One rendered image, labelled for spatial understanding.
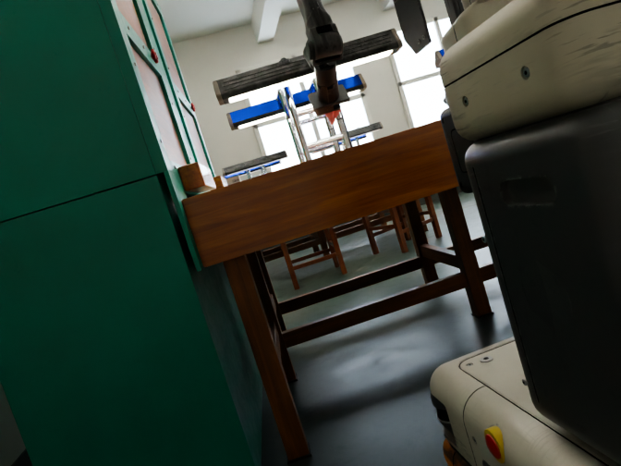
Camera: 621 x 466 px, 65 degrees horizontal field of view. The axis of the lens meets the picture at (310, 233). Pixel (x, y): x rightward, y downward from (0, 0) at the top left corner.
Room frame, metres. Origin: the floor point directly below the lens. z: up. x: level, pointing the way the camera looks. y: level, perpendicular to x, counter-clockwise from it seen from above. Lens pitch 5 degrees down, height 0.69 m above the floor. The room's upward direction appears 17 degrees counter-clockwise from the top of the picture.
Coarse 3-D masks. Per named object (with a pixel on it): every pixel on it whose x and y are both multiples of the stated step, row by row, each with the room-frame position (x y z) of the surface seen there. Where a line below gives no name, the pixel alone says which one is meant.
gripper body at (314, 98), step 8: (336, 80) 1.29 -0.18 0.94; (320, 88) 1.29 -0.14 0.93; (328, 88) 1.29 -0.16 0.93; (336, 88) 1.30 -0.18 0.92; (344, 88) 1.35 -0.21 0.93; (312, 96) 1.35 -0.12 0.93; (320, 96) 1.32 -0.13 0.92; (328, 96) 1.30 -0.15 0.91; (336, 96) 1.32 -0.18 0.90; (344, 96) 1.33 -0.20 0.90; (312, 104) 1.33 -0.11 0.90; (320, 104) 1.32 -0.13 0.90; (328, 104) 1.32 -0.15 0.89
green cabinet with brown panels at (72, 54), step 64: (0, 0) 1.20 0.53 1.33; (64, 0) 1.21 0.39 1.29; (128, 0) 1.62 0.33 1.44; (0, 64) 1.20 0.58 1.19; (64, 64) 1.21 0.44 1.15; (128, 64) 1.22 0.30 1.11; (0, 128) 1.20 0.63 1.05; (64, 128) 1.21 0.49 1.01; (128, 128) 1.22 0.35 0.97; (192, 128) 2.33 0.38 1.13; (0, 192) 1.19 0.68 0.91; (64, 192) 1.20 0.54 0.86
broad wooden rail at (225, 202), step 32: (416, 128) 1.31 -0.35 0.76; (320, 160) 1.28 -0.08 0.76; (352, 160) 1.29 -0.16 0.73; (384, 160) 1.30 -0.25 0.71; (416, 160) 1.30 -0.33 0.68; (448, 160) 1.31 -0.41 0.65; (224, 192) 1.27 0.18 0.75; (256, 192) 1.27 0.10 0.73; (288, 192) 1.28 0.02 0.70; (320, 192) 1.28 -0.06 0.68; (352, 192) 1.29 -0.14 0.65; (384, 192) 1.29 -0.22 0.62; (416, 192) 1.30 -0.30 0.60; (192, 224) 1.26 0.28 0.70; (224, 224) 1.26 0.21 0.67; (256, 224) 1.27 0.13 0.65; (288, 224) 1.28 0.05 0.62; (320, 224) 1.28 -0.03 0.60; (224, 256) 1.26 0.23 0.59
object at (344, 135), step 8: (280, 64) 1.60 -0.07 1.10; (288, 88) 1.77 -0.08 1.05; (288, 96) 1.76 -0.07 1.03; (288, 104) 1.77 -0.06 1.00; (296, 112) 1.77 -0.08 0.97; (304, 112) 1.77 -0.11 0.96; (312, 112) 1.78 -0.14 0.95; (296, 120) 1.76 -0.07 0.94; (336, 120) 1.78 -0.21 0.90; (344, 120) 1.78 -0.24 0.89; (296, 128) 1.77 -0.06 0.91; (344, 128) 1.78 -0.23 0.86; (304, 136) 1.77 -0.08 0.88; (336, 136) 1.77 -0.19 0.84; (344, 136) 1.77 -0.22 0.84; (304, 144) 1.76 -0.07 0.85; (312, 144) 1.77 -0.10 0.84; (320, 144) 1.77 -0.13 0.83; (344, 144) 1.78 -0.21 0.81; (304, 152) 1.77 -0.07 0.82
